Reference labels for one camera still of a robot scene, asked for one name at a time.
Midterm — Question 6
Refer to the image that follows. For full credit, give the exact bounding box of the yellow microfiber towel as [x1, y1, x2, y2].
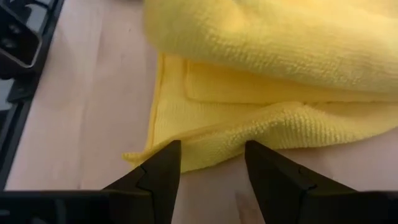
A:
[122, 0, 398, 174]

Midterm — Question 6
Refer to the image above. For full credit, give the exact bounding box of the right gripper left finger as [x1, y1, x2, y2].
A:
[102, 139, 182, 224]

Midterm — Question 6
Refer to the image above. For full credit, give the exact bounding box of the black aluminium table frame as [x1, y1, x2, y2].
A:
[0, 0, 65, 190]

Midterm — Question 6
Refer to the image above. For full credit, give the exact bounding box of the black table-level camera box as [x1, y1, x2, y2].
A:
[0, 4, 44, 70]

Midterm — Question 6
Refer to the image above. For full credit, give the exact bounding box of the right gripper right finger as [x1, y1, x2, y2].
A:
[244, 139, 356, 224]

